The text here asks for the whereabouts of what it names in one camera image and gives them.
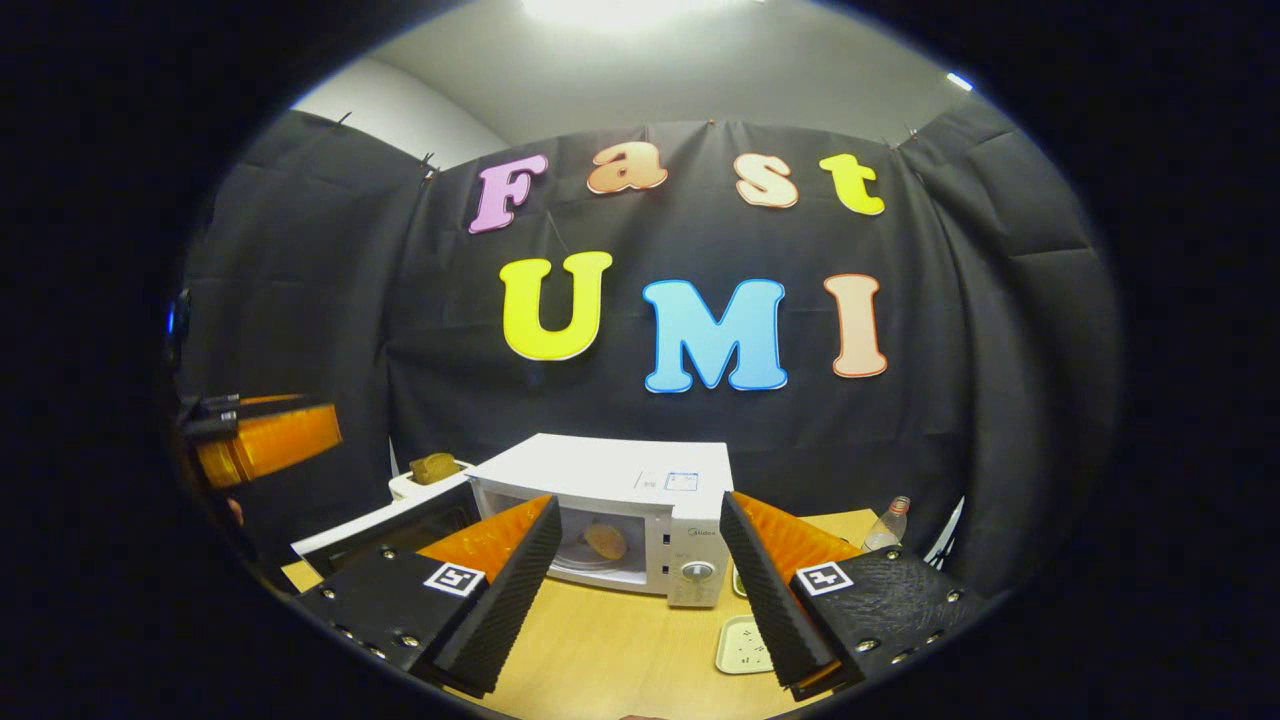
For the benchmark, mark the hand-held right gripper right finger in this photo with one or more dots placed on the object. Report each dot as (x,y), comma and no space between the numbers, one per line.
(770,600)

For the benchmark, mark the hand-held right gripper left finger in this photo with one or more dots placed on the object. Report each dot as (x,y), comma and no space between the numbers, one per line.
(505,600)

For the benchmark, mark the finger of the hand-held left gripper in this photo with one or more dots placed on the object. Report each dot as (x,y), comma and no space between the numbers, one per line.
(225,400)
(270,445)

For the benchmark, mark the round bread bun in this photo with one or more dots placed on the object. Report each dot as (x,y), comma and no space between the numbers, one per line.
(605,542)

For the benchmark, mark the white microwave oven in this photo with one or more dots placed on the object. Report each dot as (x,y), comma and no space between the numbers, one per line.
(620,475)

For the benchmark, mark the white divided snack dish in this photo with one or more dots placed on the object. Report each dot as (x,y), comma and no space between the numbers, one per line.
(738,585)

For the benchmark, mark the white square plate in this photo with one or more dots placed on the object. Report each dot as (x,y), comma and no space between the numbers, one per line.
(740,645)

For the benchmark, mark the white toaster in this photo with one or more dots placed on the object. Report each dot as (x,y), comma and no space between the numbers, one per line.
(400,487)

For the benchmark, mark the clear plastic water bottle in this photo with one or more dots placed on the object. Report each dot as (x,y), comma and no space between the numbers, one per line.
(888,525)

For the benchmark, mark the brown bread slice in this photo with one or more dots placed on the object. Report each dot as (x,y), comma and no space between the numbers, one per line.
(435,468)

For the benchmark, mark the black backdrop cloth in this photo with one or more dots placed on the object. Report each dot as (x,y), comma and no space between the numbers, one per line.
(640,410)

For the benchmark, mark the small ceiling light panel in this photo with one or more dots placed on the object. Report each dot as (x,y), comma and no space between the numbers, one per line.
(961,82)

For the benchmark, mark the large ceiling light panel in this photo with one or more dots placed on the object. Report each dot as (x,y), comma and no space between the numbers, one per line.
(640,12)

